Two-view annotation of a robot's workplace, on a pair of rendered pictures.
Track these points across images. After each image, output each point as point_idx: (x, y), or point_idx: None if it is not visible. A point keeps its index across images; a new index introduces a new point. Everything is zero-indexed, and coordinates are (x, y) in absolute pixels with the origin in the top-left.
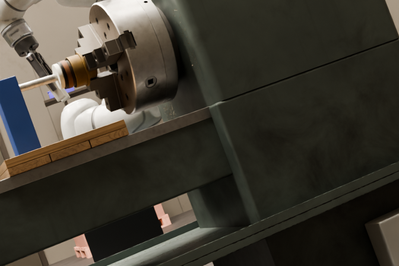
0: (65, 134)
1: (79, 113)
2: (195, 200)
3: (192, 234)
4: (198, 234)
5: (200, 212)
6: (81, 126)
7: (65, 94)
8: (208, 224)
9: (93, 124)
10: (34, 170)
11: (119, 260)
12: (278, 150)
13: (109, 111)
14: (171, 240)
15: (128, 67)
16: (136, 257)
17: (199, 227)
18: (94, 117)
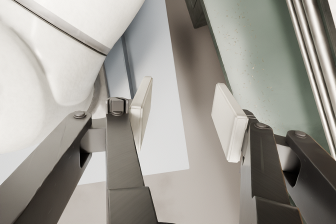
0: (42, 139)
1: (45, 77)
2: None
3: (248, 0)
4: None
5: None
6: (78, 85)
7: (150, 92)
8: None
9: (102, 49)
10: None
11: (231, 81)
12: None
13: None
14: (228, 24)
15: None
16: (261, 60)
17: None
18: (93, 37)
